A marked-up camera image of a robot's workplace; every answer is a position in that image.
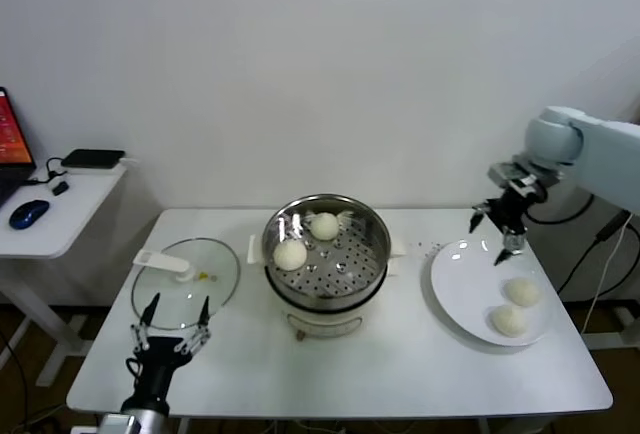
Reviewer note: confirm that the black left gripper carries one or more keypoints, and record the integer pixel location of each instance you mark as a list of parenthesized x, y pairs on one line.
[(157, 361)]

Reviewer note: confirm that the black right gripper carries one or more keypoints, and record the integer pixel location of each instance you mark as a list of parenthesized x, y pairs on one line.
[(512, 209)]

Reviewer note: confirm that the white steamed baozi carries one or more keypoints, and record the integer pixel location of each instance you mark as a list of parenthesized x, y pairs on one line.
[(290, 255), (509, 320), (522, 292), (325, 225)]

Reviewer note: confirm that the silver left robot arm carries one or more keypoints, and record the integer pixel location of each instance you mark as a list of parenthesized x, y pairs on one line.
[(135, 419)]

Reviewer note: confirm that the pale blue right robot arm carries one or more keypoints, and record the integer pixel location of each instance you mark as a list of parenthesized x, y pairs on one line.
[(600, 149)]

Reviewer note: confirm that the stainless steel steamer basket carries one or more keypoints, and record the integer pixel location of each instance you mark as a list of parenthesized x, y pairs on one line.
[(360, 234)]

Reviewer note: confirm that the white round plate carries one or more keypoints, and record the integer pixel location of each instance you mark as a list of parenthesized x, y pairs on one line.
[(460, 284)]

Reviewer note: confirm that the white electric cooker pot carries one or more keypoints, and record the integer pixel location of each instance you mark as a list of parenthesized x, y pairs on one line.
[(325, 321)]

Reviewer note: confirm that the white side desk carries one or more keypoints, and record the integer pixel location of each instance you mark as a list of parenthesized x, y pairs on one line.
[(55, 224)]

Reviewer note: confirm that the orange object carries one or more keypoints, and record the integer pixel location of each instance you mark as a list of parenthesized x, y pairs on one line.
[(635, 134)]

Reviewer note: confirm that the small black dongle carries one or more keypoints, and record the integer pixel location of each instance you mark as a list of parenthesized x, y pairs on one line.
[(60, 188)]

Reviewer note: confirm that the flat black box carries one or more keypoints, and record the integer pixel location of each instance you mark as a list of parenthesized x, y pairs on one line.
[(92, 158)]

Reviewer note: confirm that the blue computer mouse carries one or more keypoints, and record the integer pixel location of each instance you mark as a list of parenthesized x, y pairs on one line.
[(29, 214)]

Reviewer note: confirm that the laptop with red screen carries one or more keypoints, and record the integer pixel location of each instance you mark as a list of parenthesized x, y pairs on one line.
[(10, 139)]

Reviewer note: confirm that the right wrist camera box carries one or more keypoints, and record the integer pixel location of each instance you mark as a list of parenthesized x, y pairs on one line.
[(520, 174)]

